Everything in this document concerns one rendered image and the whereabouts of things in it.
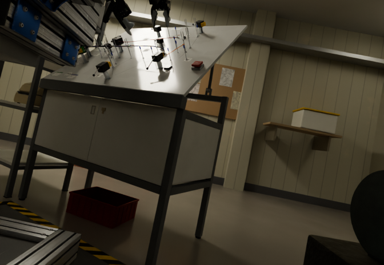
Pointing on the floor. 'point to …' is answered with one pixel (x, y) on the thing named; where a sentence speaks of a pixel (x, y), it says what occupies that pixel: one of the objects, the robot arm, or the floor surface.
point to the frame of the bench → (166, 189)
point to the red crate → (102, 206)
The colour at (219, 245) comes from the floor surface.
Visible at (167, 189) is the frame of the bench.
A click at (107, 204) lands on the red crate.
